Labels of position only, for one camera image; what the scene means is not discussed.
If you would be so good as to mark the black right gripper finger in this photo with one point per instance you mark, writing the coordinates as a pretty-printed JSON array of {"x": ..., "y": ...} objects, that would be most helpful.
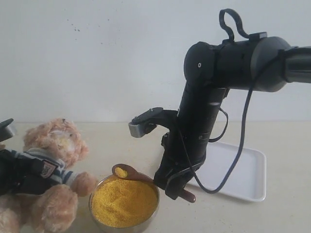
[
  {"x": 180, "y": 192},
  {"x": 165, "y": 178}
]

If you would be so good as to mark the yellow millet grains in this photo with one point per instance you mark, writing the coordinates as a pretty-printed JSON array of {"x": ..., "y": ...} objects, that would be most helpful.
[{"x": 123, "y": 203}]

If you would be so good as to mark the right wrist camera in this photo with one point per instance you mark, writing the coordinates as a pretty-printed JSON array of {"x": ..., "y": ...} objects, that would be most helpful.
[{"x": 146, "y": 122}]

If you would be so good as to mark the white rectangular plastic tray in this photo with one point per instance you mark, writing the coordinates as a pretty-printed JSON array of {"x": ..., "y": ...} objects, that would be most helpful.
[{"x": 247, "y": 181}]

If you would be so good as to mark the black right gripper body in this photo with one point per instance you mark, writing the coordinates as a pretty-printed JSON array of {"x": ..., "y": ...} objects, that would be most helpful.
[{"x": 182, "y": 148}]

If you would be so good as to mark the steel bowl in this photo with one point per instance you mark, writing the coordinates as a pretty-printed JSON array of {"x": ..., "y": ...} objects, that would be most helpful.
[{"x": 134, "y": 229}]

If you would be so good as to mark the dark wooden spoon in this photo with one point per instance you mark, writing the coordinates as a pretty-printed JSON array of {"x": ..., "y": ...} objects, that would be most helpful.
[{"x": 126, "y": 172}]

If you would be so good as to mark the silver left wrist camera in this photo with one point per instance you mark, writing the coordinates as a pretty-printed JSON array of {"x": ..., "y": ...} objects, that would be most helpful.
[{"x": 7, "y": 129}]

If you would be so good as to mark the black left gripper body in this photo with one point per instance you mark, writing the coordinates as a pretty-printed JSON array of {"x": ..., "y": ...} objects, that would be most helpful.
[{"x": 13, "y": 173}]

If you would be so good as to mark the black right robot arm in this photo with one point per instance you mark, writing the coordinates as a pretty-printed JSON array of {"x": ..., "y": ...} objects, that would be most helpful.
[{"x": 263, "y": 65}]

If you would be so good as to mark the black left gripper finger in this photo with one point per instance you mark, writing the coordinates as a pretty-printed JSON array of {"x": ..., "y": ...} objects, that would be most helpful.
[
  {"x": 29, "y": 165},
  {"x": 34, "y": 185}
]

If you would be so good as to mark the beige teddy bear striped sweater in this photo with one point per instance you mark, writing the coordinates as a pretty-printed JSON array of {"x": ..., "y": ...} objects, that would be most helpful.
[{"x": 59, "y": 144}]

